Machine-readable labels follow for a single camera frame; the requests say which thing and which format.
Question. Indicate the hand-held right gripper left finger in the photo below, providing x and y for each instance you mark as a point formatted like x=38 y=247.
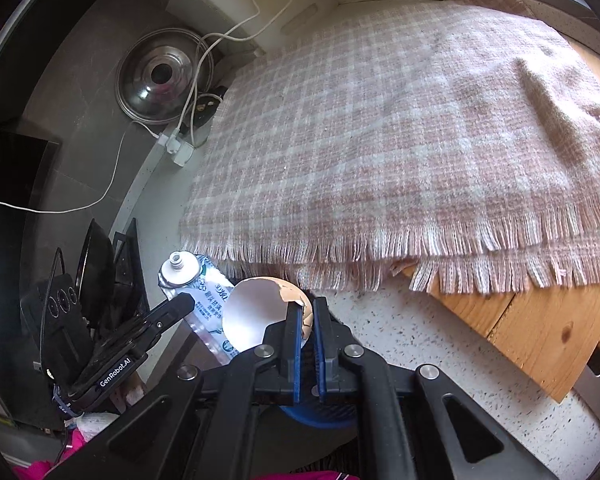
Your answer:
x=291 y=360

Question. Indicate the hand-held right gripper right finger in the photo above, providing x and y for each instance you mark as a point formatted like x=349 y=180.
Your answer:
x=321 y=360

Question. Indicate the blue colander basket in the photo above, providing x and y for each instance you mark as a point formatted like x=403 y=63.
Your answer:
x=325 y=417

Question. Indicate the pink plaid fringed cloth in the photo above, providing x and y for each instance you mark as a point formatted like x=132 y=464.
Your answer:
x=380 y=135

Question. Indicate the steel pot lid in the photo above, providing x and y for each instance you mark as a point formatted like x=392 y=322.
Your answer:
x=140 y=85

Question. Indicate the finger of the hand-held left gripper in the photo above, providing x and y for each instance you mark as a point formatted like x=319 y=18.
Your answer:
x=172 y=312

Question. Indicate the white power strip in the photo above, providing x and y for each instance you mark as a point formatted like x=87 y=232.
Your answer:
x=180 y=152

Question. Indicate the pink clothing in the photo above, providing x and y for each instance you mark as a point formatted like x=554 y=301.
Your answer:
x=40 y=470

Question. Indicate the broken brown eggshell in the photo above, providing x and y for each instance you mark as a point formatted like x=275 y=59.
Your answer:
x=250 y=315

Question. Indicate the wooden board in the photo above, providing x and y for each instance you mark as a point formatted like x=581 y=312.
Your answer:
x=530 y=330

